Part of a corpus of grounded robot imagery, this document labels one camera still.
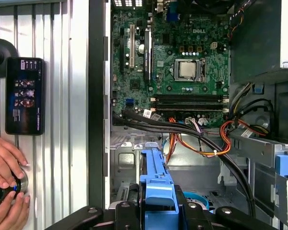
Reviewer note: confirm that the black RAM slot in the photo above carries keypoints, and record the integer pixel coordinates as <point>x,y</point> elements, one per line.
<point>189,110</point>
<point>189,97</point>

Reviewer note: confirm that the white expansion slot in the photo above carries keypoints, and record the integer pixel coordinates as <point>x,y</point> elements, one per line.
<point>132,48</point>

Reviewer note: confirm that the green motherboard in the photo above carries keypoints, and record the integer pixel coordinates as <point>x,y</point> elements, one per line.
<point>211,69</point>

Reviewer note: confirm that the metal optical drive cage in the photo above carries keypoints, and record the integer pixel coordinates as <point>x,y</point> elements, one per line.
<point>261,148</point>

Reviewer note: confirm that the black expansion slot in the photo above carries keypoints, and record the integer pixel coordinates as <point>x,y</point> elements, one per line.
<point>122,52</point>

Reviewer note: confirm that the black round phone stand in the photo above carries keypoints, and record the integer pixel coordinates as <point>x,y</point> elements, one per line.
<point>2,48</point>

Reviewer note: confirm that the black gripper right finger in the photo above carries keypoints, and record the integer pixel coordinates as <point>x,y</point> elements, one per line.
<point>196,218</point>

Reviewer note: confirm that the black graphics card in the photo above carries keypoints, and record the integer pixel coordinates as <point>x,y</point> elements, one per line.
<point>147,60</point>

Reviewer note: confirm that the CPU socket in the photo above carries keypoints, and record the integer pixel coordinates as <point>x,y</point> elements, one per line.
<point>175,72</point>

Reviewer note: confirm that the silver CPU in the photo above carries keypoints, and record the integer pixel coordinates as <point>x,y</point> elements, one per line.
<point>188,69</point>

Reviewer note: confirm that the blue plastic drive latch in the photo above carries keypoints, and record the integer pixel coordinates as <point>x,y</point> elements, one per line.
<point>283,165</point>

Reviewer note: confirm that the person's right hand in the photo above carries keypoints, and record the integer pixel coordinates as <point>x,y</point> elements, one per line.
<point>12,213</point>

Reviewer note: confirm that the black open PC case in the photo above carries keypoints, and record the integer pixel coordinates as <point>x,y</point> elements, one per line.
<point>96,95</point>

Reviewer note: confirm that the grey power supply unit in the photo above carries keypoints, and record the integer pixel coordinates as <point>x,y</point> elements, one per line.
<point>254,36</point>

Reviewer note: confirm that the metal disk bay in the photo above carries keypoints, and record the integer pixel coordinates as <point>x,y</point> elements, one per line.
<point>126,159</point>

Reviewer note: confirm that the black smartphone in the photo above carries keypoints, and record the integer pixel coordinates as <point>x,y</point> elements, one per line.
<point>26,115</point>

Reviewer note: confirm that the person's left hand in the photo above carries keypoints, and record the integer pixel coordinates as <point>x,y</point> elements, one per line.
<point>4,160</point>

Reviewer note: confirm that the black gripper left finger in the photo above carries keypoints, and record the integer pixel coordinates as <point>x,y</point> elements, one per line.
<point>124,218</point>

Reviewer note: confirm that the hard disk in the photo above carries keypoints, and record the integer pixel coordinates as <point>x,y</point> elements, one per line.
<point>158,182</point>

